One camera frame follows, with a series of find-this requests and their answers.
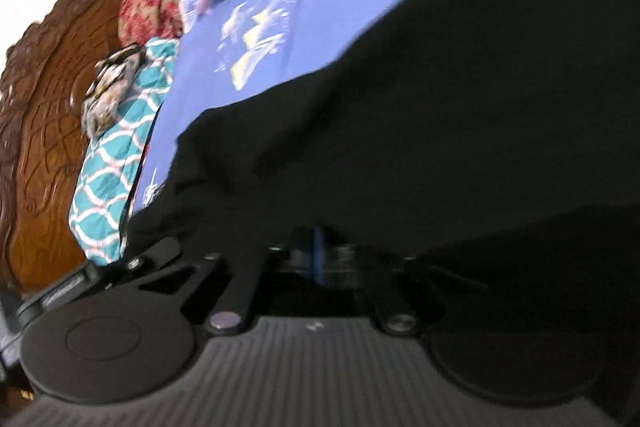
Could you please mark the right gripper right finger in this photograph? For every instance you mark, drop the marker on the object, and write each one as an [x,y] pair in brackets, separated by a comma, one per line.
[362,282]

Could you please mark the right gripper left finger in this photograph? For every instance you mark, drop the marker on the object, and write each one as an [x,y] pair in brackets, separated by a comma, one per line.
[275,266]

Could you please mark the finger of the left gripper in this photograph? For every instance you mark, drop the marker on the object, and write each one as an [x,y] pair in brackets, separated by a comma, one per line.
[90,278]

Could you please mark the black pants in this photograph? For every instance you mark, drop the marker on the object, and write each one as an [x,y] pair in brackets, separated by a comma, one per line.
[483,155]

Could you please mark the teal patterned pillow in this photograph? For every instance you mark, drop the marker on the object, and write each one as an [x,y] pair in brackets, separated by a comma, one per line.
[106,183]

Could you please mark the carved wooden headboard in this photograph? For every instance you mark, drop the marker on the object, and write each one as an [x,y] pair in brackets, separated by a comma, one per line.
[42,87]

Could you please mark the crumpled grey floral cloth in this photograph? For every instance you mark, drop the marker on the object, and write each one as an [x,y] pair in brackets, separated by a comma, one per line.
[113,76]

